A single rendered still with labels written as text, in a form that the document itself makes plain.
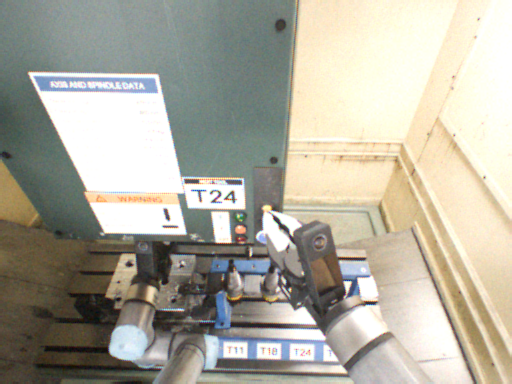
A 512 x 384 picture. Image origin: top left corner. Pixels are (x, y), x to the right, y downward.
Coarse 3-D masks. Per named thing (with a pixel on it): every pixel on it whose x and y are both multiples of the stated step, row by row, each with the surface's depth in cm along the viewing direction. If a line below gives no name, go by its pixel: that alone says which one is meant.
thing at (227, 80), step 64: (0, 0) 35; (64, 0) 35; (128, 0) 35; (192, 0) 34; (256, 0) 34; (0, 64) 40; (64, 64) 40; (128, 64) 39; (192, 64) 39; (256, 64) 39; (0, 128) 46; (192, 128) 45; (256, 128) 45; (64, 192) 55; (128, 192) 55
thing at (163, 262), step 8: (160, 248) 86; (160, 256) 84; (168, 256) 89; (160, 264) 83; (168, 264) 89; (160, 272) 86; (168, 272) 88; (136, 280) 79; (144, 280) 78; (152, 280) 79; (160, 288) 81
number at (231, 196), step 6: (210, 192) 54; (216, 192) 54; (222, 192) 54; (228, 192) 54; (234, 192) 54; (210, 198) 55; (216, 198) 55; (222, 198) 55; (228, 198) 55; (234, 198) 55; (210, 204) 56; (216, 204) 56; (222, 204) 56; (228, 204) 56; (234, 204) 56; (240, 204) 56
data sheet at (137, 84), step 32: (64, 96) 42; (96, 96) 42; (128, 96) 42; (160, 96) 42; (64, 128) 46; (96, 128) 46; (128, 128) 46; (160, 128) 45; (96, 160) 50; (128, 160) 50; (160, 160) 49; (160, 192) 54
